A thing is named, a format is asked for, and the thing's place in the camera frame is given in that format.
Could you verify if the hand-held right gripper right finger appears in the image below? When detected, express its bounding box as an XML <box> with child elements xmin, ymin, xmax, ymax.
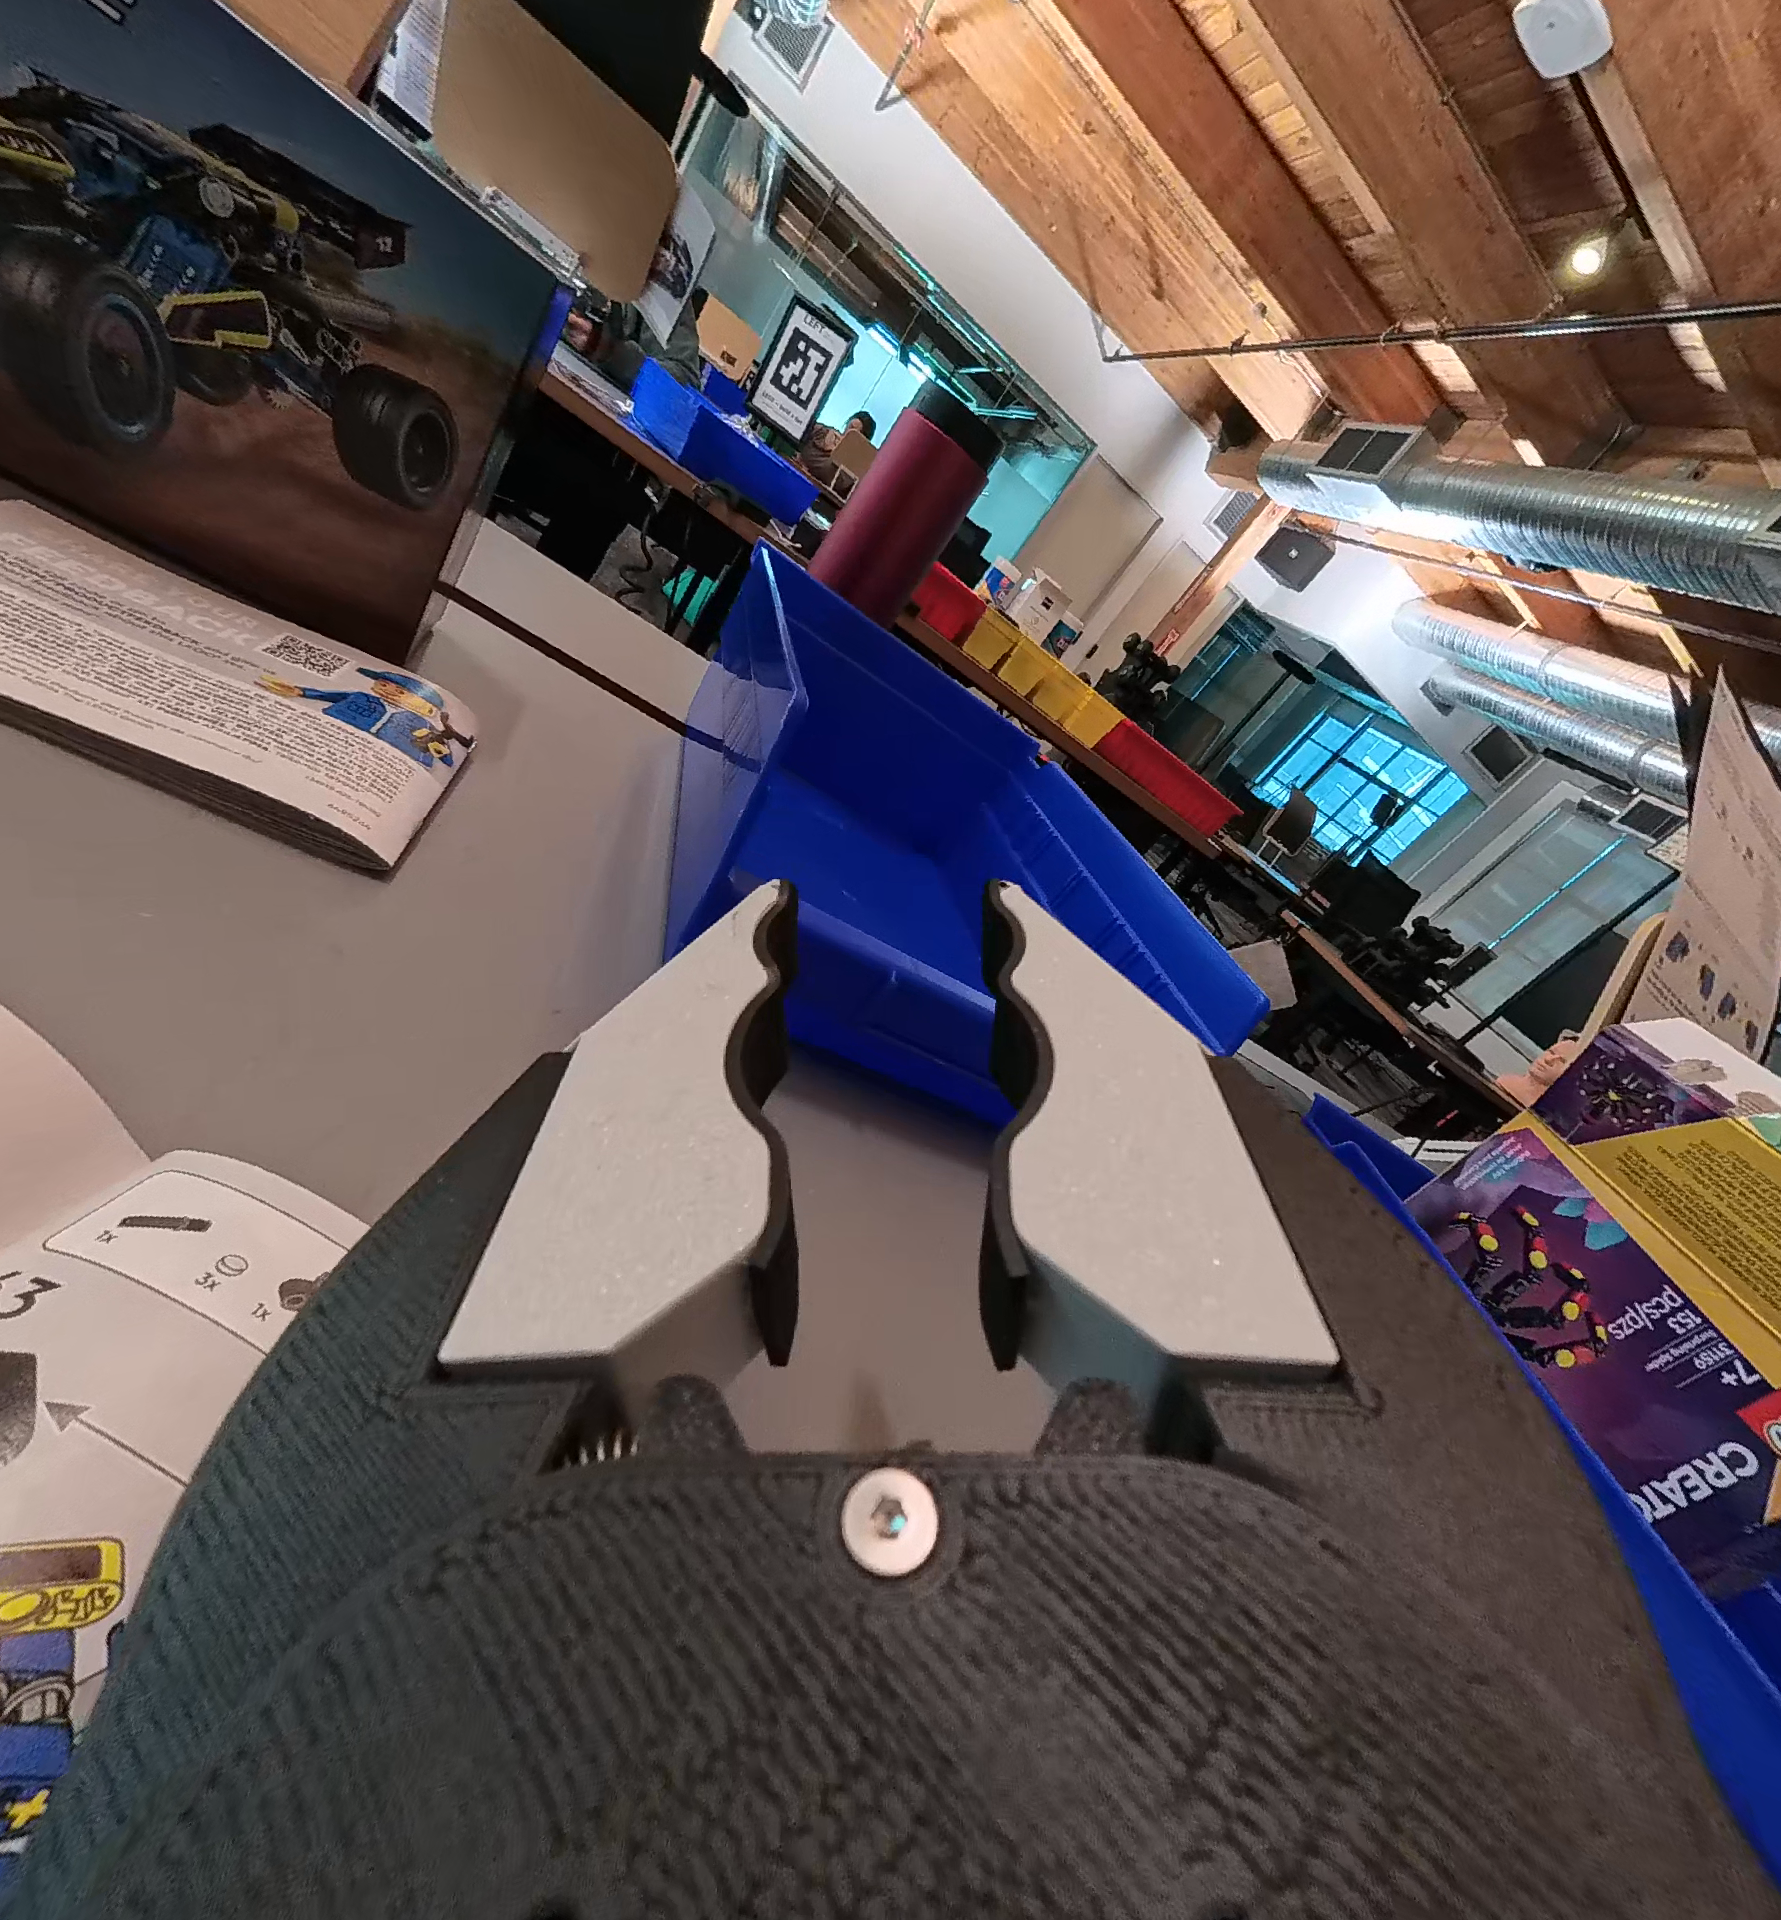
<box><xmin>979</xmin><ymin>879</ymin><xmax>1345</xmax><ymax>1448</ymax></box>

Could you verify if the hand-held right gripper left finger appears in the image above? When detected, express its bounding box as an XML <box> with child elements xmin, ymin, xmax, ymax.
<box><xmin>434</xmin><ymin>879</ymin><xmax>803</xmax><ymax>1448</ymax></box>

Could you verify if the purple lego box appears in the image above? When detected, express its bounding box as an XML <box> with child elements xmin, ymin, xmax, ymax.
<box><xmin>1409</xmin><ymin>1124</ymin><xmax>1781</xmax><ymax>1599</ymax></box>

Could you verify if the open lego instruction booklet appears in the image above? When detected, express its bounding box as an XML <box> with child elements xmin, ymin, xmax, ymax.
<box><xmin>0</xmin><ymin>960</ymin><xmax>368</xmax><ymax>1920</ymax></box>

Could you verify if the closed lego booklet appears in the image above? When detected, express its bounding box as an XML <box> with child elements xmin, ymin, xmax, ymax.
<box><xmin>0</xmin><ymin>501</ymin><xmax>479</xmax><ymax>877</ymax></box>

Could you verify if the dark lego set box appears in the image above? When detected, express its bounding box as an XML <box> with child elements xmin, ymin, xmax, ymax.
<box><xmin>0</xmin><ymin>0</ymin><xmax>579</xmax><ymax>668</ymax></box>

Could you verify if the long red bin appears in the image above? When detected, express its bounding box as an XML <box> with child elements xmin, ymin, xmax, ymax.
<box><xmin>1095</xmin><ymin>716</ymin><xmax>1244</xmax><ymax>833</ymax></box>

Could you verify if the small purple box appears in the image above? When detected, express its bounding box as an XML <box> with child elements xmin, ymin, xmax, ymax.
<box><xmin>1526</xmin><ymin>1024</ymin><xmax>1754</xmax><ymax>1147</ymax></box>

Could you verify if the large window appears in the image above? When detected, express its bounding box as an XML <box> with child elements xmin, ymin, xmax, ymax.
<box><xmin>1250</xmin><ymin>704</ymin><xmax>1469</xmax><ymax>864</ymax></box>

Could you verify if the blue plastic storage bin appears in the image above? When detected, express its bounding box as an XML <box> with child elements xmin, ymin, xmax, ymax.
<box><xmin>626</xmin><ymin>356</ymin><xmax>822</xmax><ymax>522</ymax></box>
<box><xmin>1309</xmin><ymin>1096</ymin><xmax>1781</xmax><ymax>1920</ymax></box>
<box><xmin>665</xmin><ymin>541</ymin><xmax>1273</xmax><ymax>1127</ymax></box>

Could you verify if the white cardboard box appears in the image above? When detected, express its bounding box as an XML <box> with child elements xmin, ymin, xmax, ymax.
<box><xmin>985</xmin><ymin>561</ymin><xmax>1088</xmax><ymax>647</ymax></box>

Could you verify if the printed paper instruction sign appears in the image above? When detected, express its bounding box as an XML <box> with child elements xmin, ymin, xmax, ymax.
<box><xmin>1624</xmin><ymin>671</ymin><xmax>1781</xmax><ymax>1057</ymax></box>

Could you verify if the maroon drink bottle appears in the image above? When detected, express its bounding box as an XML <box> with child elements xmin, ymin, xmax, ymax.
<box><xmin>806</xmin><ymin>381</ymin><xmax>1002</xmax><ymax>634</ymax></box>

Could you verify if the black white marker sign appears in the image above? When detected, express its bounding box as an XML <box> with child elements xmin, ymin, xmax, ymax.
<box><xmin>745</xmin><ymin>291</ymin><xmax>858</xmax><ymax>444</ymax></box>

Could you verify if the black ceiling pipe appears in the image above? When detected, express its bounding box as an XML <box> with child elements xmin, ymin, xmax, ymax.
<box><xmin>1099</xmin><ymin>291</ymin><xmax>1781</xmax><ymax>368</ymax></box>

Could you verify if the rounded cardboard panel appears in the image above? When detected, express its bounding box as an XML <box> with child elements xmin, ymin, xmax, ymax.
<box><xmin>430</xmin><ymin>0</ymin><xmax>683</xmax><ymax>301</ymax></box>

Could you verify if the black monitor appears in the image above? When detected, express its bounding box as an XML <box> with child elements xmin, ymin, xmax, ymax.
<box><xmin>515</xmin><ymin>0</ymin><xmax>720</xmax><ymax>144</ymax></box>

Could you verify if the wood-look desk divider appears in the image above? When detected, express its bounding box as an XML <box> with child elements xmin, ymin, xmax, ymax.
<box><xmin>213</xmin><ymin>0</ymin><xmax>410</xmax><ymax>91</ymax></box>

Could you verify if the white ceiling access point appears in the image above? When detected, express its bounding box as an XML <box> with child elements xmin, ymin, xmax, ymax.
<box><xmin>1508</xmin><ymin>0</ymin><xmax>1615</xmax><ymax>81</ymax></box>

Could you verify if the large silver air duct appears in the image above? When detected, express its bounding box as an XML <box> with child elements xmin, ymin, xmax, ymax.
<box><xmin>1258</xmin><ymin>434</ymin><xmax>1781</xmax><ymax>634</ymax></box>

